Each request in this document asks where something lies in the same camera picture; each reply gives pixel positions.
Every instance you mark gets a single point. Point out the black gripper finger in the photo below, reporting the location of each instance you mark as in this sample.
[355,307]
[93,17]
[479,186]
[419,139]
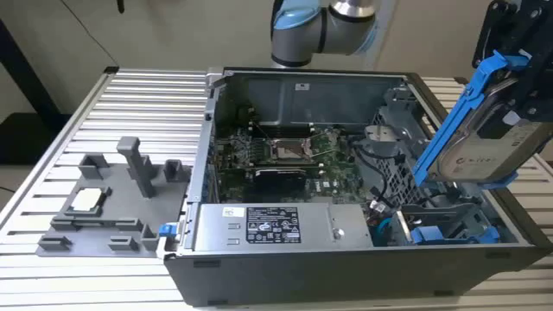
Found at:
[537,87]
[490,35]

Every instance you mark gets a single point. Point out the CPU socket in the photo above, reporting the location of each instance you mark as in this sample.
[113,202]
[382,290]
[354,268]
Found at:
[286,149]

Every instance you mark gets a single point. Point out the blue empty disk carrier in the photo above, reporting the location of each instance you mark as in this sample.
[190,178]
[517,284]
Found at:
[431,234]

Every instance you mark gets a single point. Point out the grey parts rack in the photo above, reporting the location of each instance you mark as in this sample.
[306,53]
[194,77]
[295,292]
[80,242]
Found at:
[142,214]

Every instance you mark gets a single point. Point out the black RAM slots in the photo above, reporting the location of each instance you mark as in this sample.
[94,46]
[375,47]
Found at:
[280,129]

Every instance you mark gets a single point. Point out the small black hanging object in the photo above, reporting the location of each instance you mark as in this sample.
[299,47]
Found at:
[120,6]

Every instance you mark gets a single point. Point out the black furniture frame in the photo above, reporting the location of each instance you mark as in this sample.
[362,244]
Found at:
[25,97]

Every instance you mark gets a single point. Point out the grey metal disk bay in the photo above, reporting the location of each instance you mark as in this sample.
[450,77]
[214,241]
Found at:
[390,165]

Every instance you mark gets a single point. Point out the black graphics card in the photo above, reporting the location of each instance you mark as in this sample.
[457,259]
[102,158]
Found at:
[280,178]

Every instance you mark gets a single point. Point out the black open PC case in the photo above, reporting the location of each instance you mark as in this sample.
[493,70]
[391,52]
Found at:
[345,278]

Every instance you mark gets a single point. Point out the silver CPU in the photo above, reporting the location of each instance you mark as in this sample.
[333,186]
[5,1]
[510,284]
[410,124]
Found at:
[88,198]

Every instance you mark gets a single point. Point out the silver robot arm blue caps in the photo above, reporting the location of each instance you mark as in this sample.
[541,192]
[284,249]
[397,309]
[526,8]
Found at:
[297,35]

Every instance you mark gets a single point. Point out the silver power supply unit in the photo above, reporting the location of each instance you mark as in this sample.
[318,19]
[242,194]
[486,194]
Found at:
[310,226]

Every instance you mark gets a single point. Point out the hard disk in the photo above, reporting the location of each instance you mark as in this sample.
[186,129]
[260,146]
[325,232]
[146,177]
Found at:
[474,142]

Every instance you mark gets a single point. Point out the green motherboard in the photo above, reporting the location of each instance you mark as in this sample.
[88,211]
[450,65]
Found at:
[337,181]

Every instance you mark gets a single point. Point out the dark grey metal shroud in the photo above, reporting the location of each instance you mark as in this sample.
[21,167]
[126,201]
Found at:
[327,100]

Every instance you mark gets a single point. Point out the black table corner cap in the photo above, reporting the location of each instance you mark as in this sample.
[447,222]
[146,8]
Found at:
[110,69]

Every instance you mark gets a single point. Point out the blue case latch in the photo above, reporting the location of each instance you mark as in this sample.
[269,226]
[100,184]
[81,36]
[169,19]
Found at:
[166,230]

